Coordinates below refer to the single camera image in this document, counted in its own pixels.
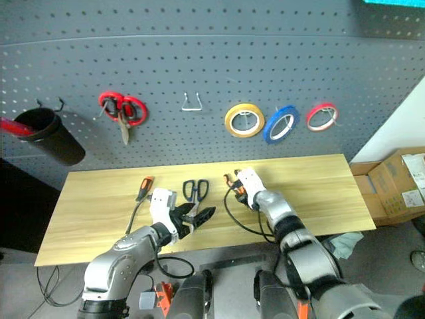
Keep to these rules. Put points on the dark rounded shape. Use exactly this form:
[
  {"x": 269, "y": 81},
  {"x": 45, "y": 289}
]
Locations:
[
  {"x": 274, "y": 295},
  {"x": 194, "y": 295}
]

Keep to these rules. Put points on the grey crumpled cloth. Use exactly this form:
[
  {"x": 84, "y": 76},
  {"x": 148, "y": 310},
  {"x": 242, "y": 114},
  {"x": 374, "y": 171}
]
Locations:
[{"x": 347, "y": 244}]

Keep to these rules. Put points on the grey metal pegboard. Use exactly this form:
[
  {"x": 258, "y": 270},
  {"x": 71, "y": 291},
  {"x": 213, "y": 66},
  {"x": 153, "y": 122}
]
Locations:
[{"x": 212, "y": 60}]

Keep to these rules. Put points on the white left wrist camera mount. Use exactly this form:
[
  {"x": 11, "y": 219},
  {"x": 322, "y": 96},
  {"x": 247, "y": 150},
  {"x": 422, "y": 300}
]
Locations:
[{"x": 161, "y": 206}]

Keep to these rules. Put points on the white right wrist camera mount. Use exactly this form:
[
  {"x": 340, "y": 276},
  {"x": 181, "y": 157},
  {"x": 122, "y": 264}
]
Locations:
[{"x": 250, "y": 181}]

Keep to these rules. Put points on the black pegboard hook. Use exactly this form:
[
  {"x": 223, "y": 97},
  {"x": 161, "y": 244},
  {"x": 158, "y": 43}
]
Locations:
[{"x": 60, "y": 103}]

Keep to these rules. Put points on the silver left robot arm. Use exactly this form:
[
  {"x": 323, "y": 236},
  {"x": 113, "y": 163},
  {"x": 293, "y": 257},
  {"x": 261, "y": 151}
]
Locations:
[{"x": 113, "y": 266}]

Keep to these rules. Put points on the black plastic cup holder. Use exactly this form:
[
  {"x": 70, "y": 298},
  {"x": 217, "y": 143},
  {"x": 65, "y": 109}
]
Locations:
[{"x": 56, "y": 139}]

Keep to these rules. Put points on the yellow tape roll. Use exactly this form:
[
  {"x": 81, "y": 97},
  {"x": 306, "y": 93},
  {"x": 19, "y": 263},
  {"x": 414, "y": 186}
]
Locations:
[{"x": 229, "y": 123}]

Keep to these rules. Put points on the red stick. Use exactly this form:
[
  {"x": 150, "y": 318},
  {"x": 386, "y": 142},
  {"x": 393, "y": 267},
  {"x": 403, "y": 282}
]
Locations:
[{"x": 13, "y": 128}]

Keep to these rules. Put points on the orange plastic part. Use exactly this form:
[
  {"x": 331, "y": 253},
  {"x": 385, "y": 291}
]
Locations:
[{"x": 165, "y": 297}]

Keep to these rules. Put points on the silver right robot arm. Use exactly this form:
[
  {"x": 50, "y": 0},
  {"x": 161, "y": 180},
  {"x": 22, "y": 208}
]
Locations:
[{"x": 308, "y": 252}]

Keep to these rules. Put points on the small open cardboard box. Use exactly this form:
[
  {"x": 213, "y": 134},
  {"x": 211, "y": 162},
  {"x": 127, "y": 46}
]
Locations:
[{"x": 363, "y": 189}]

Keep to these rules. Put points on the large cardboard box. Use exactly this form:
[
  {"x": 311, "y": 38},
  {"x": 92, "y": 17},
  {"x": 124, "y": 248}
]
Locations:
[{"x": 398, "y": 186}]

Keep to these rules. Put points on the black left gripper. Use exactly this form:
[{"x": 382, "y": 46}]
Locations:
[{"x": 181, "y": 227}]

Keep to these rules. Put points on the black flat metal bar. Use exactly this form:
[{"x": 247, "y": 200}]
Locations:
[{"x": 232, "y": 262}]

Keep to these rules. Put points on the blue tape roll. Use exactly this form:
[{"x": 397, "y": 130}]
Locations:
[{"x": 269, "y": 128}]

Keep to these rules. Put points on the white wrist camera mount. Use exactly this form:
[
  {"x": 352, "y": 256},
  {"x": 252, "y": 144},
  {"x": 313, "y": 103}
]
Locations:
[
  {"x": 161, "y": 206},
  {"x": 250, "y": 181}
]

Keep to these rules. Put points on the red tape roll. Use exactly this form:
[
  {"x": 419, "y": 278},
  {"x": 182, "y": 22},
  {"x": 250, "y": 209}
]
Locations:
[{"x": 311, "y": 113}]

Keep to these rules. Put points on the small grey box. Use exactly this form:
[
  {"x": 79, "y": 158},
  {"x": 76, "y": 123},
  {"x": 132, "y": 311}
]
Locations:
[{"x": 147, "y": 300}]

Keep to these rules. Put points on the teal panel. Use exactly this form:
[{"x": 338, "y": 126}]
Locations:
[{"x": 395, "y": 2}]

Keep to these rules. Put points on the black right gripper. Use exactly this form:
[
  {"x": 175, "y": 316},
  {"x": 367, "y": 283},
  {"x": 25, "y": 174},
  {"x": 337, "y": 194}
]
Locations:
[{"x": 245, "y": 200}]

